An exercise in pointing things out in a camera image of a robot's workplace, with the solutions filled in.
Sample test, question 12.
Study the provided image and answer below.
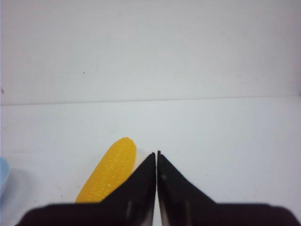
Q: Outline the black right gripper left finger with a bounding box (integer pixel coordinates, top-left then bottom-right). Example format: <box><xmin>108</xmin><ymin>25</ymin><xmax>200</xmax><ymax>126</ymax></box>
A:
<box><xmin>18</xmin><ymin>153</ymin><xmax>156</xmax><ymax>226</ymax></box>

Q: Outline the yellow plastic corn cob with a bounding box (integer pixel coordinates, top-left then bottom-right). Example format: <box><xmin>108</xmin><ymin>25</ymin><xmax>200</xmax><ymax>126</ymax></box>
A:
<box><xmin>75</xmin><ymin>137</ymin><xmax>137</xmax><ymax>203</ymax></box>

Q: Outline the light blue round plate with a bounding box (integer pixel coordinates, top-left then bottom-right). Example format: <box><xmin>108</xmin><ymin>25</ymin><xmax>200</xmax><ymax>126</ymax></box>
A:
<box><xmin>0</xmin><ymin>157</ymin><xmax>10</xmax><ymax>206</ymax></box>

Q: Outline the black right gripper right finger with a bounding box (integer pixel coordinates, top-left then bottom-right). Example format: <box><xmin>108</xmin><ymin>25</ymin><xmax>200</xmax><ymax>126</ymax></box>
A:
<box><xmin>157</xmin><ymin>151</ymin><xmax>300</xmax><ymax>226</ymax></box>

